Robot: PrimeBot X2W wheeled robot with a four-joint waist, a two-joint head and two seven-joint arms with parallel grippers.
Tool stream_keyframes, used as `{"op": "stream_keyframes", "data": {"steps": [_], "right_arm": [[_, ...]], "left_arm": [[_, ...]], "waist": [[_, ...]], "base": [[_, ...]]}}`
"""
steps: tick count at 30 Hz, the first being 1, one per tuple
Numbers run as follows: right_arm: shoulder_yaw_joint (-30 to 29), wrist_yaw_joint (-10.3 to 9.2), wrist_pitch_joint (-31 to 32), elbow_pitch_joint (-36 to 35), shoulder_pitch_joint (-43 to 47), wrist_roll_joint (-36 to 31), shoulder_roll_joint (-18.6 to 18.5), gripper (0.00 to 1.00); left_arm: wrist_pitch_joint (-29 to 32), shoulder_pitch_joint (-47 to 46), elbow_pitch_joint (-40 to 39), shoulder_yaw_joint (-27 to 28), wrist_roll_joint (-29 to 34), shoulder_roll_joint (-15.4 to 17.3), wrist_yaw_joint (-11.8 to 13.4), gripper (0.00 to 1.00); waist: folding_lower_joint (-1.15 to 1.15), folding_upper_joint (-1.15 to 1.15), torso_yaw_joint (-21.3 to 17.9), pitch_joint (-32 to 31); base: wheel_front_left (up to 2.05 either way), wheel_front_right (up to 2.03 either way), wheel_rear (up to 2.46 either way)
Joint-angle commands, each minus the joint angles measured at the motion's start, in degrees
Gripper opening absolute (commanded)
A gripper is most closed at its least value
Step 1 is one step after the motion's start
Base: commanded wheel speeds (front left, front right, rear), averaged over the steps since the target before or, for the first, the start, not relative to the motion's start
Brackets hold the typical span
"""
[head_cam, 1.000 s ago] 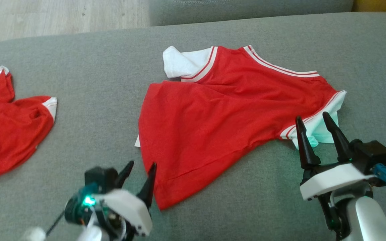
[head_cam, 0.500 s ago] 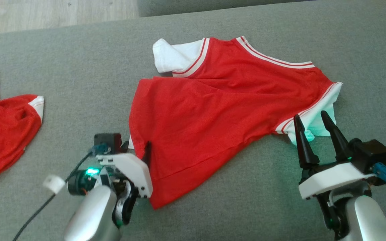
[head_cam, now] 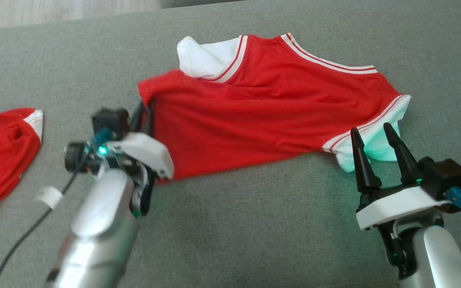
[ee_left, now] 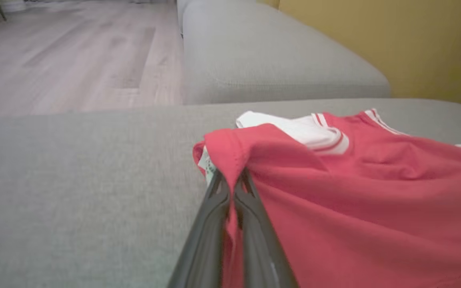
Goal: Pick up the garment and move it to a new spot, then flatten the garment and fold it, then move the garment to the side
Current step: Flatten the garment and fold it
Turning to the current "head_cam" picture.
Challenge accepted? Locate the left black cable blue plug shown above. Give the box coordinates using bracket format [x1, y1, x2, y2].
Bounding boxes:
[0, 127, 113, 288]

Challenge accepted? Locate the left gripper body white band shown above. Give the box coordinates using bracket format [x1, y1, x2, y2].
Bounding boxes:
[64, 133, 174, 216]

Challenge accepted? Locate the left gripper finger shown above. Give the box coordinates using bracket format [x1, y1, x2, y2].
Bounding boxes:
[130, 101, 146, 132]
[146, 100, 154, 134]

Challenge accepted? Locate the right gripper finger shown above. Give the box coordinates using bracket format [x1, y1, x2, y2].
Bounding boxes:
[351, 127, 382, 193]
[383, 122, 421, 185]

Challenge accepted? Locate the red white basketball jersey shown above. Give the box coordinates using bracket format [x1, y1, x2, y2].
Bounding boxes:
[138, 33, 411, 184]

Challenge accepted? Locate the grey fabric sofa seat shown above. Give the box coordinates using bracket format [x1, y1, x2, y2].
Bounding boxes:
[0, 0, 461, 288]

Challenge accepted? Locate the white cable label tag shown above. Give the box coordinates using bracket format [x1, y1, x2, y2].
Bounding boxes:
[34, 186, 64, 209]

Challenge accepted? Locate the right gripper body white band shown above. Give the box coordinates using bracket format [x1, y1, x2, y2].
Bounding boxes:
[356, 185, 455, 278]

